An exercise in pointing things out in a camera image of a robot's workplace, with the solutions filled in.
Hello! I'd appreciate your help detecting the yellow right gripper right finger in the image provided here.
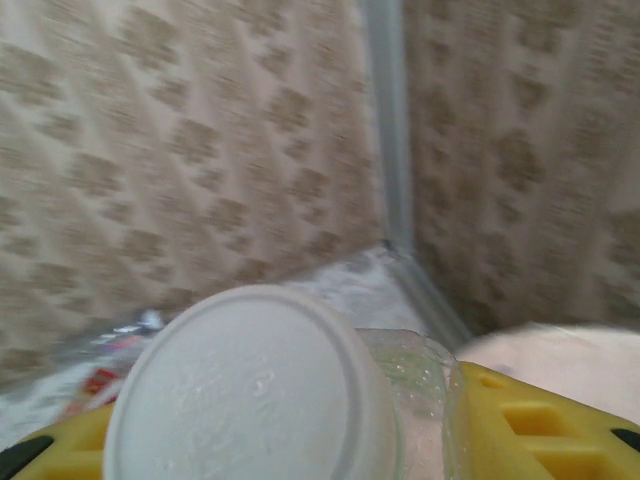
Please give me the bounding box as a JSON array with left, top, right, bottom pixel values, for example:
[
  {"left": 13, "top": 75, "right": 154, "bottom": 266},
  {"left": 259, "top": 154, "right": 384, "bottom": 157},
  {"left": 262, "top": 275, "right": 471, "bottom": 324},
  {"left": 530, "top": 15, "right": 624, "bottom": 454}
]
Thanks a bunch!
[{"left": 452, "top": 362, "right": 640, "bottom": 480}]

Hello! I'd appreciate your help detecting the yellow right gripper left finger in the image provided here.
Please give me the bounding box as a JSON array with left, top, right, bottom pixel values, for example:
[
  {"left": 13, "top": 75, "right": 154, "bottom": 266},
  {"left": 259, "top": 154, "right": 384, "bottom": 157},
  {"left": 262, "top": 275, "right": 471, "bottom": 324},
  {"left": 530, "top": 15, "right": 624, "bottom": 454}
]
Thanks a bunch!
[{"left": 0, "top": 402, "right": 119, "bottom": 480}]

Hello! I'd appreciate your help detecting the clear bottle wide white cap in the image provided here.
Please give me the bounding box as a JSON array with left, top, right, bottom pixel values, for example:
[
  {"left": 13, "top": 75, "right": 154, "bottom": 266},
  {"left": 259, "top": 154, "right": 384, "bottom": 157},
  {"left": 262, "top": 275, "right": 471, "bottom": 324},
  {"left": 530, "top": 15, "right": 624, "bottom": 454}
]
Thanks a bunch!
[{"left": 102, "top": 285, "right": 469, "bottom": 480}]

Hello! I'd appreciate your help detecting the clear bottle small white cap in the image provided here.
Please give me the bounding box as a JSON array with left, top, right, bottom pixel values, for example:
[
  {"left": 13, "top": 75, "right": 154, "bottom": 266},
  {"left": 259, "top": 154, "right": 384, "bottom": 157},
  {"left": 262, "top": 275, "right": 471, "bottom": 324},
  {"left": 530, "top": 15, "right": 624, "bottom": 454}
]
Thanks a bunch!
[{"left": 107, "top": 307, "right": 169, "bottom": 346}]

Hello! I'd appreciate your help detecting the aluminium frame post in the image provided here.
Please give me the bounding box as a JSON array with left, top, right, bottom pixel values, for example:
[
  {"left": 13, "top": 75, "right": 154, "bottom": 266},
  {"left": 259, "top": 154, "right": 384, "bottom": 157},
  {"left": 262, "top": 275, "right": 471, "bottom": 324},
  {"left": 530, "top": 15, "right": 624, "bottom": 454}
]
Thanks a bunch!
[{"left": 357, "top": 0, "right": 416, "bottom": 251}]

